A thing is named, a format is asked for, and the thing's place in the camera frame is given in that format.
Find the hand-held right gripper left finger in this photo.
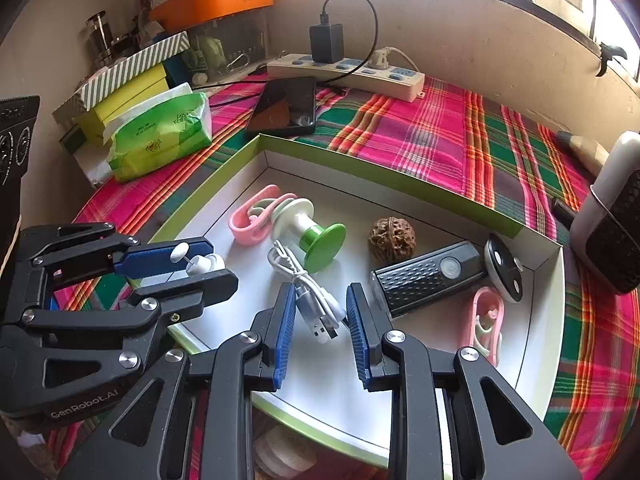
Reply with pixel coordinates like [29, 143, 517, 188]
[57, 282, 298, 480]

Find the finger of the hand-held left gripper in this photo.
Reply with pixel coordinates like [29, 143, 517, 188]
[20, 221, 215, 311]
[0, 269, 240, 401]

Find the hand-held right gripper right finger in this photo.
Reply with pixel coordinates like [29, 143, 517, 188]
[346, 282, 583, 480]

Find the small white spool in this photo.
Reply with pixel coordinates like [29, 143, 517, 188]
[170, 242, 226, 277]

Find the white usb cable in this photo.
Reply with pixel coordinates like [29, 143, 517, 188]
[267, 240, 346, 343]

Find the pink ear hook clip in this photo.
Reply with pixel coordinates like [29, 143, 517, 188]
[228, 185, 296, 246]
[459, 286, 505, 367]

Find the white and green spool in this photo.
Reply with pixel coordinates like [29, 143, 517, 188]
[270, 197, 347, 273]

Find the brown walnut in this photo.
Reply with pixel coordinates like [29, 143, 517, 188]
[368, 216, 417, 262]

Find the green and white cardboard box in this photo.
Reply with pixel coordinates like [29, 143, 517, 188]
[145, 132, 566, 480]

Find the white plastic bag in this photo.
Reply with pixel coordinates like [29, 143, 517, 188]
[75, 145, 116, 186]

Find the black bike light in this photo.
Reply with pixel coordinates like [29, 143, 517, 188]
[370, 240, 488, 318]

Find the green tissue pack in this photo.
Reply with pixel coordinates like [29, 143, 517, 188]
[107, 82, 213, 183]

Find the yellow box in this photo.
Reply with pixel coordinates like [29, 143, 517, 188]
[75, 62, 168, 146]

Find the steel cup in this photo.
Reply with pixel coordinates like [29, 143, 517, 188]
[85, 10, 118, 68]

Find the black and white round device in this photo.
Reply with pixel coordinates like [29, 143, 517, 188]
[483, 232, 524, 303]

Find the striped box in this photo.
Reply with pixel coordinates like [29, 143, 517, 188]
[52, 30, 192, 123]

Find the teal box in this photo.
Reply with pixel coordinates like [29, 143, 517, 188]
[162, 55, 188, 86]

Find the black smartphone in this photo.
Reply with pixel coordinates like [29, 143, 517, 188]
[246, 76, 318, 136]

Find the plaid tablecloth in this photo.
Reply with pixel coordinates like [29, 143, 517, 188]
[45, 72, 640, 480]

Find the clear plastic container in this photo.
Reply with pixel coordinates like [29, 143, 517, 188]
[187, 7, 271, 83]

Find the orange box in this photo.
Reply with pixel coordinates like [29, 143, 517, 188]
[149, 0, 275, 31]

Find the white power strip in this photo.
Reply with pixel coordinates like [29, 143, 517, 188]
[266, 53, 426, 103]

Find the white plug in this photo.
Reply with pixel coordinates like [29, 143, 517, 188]
[370, 46, 418, 71]

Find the black charger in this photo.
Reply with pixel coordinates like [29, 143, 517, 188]
[309, 23, 346, 65]

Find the white and black desk heater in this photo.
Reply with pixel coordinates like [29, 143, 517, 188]
[570, 131, 640, 296]

